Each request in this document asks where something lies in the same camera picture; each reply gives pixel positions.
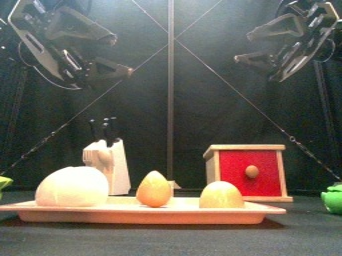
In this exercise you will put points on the white toy knife block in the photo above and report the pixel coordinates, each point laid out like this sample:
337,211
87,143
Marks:
108,163

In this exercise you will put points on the yellow tan toy egg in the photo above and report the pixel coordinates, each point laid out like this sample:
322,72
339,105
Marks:
221,196

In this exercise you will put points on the light green toy leaf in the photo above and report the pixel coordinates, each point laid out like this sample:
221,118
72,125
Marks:
3,184

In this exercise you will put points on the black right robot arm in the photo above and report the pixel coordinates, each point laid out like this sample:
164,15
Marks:
331,46

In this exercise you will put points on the white rectangular tray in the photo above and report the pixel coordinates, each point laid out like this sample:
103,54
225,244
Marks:
142,210

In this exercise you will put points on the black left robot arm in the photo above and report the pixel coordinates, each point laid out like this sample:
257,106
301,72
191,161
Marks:
11,46

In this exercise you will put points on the wooden box with red drawer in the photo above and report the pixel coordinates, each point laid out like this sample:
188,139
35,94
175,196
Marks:
249,173

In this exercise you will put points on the orange tan toy egg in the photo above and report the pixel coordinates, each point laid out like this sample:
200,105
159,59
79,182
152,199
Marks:
154,190

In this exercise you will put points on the green toy vegetable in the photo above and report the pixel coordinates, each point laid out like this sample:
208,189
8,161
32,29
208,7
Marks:
333,199

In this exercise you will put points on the large white egg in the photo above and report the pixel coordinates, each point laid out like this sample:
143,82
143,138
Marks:
72,186

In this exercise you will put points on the vertical metal frame pole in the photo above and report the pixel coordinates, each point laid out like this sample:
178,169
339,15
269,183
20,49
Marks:
170,93

